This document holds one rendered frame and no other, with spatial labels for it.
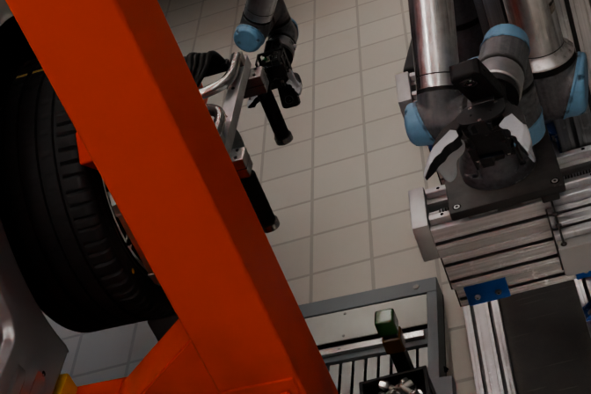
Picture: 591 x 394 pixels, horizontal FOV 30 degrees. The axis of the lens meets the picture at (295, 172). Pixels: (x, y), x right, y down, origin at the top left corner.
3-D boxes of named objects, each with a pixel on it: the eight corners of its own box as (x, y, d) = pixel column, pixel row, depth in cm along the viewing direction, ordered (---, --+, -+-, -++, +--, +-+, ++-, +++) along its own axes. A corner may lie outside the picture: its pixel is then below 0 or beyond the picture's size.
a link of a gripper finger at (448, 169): (439, 204, 155) (482, 163, 158) (422, 171, 152) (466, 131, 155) (425, 200, 158) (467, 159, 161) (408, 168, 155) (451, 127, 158)
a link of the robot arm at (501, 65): (514, 50, 165) (463, 65, 169) (510, 67, 161) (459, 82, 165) (531, 91, 168) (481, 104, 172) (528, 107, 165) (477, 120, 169)
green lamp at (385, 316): (380, 324, 223) (374, 310, 221) (398, 321, 222) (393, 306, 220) (379, 339, 220) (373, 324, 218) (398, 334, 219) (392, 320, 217)
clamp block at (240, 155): (215, 173, 238) (205, 154, 235) (253, 164, 235) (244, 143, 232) (211, 186, 233) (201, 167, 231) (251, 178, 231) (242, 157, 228)
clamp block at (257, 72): (235, 91, 265) (227, 73, 262) (270, 82, 263) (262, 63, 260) (232, 102, 261) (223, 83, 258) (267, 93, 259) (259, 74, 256)
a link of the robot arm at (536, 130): (484, 130, 186) (468, 76, 181) (550, 120, 182) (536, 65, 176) (478, 158, 181) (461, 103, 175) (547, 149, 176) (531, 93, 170)
